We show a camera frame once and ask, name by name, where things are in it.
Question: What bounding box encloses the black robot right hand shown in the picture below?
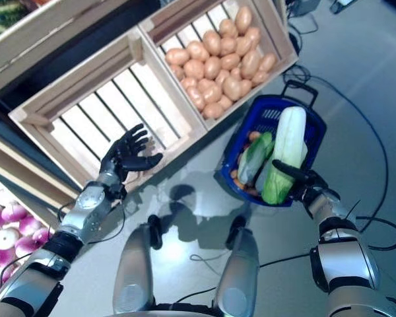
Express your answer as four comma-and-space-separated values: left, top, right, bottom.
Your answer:
271, 159, 331, 203

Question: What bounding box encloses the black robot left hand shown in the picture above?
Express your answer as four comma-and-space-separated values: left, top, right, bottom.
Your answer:
98, 123, 164, 182

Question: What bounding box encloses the blue plastic shopping basket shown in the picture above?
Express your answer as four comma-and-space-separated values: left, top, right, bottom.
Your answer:
219, 94, 327, 208

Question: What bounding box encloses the wide slatted wooden crate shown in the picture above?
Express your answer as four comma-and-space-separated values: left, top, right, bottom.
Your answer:
8, 26, 209, 194

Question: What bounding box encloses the robot right leg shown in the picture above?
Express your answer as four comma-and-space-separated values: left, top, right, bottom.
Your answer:
214, 216, 261, 314

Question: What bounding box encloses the robot leg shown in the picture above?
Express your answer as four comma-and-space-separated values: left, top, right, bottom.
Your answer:
214, 216, 261, 314
114, 214, 164, 314

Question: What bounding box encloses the robot left leg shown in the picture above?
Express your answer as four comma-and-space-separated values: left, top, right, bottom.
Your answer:
114, 214, 164, 314

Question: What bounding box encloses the white onion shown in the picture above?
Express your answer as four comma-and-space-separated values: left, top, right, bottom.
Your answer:
0, 228, 20, 252

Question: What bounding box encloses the wooden crate of potatoes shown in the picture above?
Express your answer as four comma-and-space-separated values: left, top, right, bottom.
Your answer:
138, 0, 300, 131

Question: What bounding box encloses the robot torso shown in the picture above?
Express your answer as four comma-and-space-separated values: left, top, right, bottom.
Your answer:
131, 302, 232, 317

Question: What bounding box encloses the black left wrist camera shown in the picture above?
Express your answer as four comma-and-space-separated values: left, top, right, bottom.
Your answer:
108, 183, 128, 201

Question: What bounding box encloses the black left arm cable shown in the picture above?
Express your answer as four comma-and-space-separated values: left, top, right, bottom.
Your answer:
57, 194, 126, 245

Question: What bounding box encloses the black floor cable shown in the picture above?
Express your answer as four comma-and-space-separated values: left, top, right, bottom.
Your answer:
283, 65, 389, 232

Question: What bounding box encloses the wooden display shelf frame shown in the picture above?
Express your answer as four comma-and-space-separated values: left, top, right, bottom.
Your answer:
0, 0, 304, 212

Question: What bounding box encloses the black basket handle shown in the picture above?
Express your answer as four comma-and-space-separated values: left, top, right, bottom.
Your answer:
280, 81, 319, 108

